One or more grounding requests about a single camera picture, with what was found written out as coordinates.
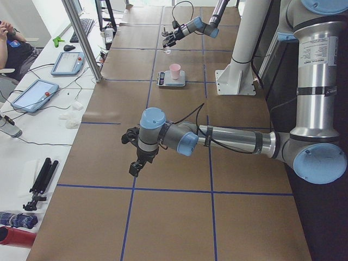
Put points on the glass sauce bottle metal spout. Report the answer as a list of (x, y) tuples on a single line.
[(164, 34)]

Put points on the crumpled white tissue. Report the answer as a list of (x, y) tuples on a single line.
[(73, 116)]

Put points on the far blue teach pendant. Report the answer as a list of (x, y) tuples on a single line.
[(68, 64)]

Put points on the digital kitchen scale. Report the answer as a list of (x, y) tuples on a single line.
[(164, 79)]

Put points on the green plastic clamp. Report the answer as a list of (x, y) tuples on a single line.
[(57, 40)]

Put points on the black folded tripod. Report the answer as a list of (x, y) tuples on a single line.
[(41, 184)]

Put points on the black computer mouse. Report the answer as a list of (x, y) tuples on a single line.
[(68, 48)]

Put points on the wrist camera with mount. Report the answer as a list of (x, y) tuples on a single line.
[(177, 26), (131, 135)]

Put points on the blue teach pendant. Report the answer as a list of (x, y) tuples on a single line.
[(68, 64), (35, 96)]

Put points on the red cylinder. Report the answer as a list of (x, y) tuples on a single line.
[(16, 237)]

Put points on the near blue teach pendant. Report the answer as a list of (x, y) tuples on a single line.
[(35, 96)]

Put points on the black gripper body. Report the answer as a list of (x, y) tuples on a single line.
[(177, 33), (145, 154)]

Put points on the seated person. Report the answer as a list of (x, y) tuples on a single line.
[(16, 52)]

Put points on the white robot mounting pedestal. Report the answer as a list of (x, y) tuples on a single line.
[(237, 78)]

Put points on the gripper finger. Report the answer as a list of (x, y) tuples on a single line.
[(132, 167), (169, 42), (169, 36), (138, 168)]

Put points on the aluminium frame post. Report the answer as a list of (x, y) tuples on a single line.
[(83, 40)]

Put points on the pink paper cup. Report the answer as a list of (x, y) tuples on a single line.
[(175, 70)]

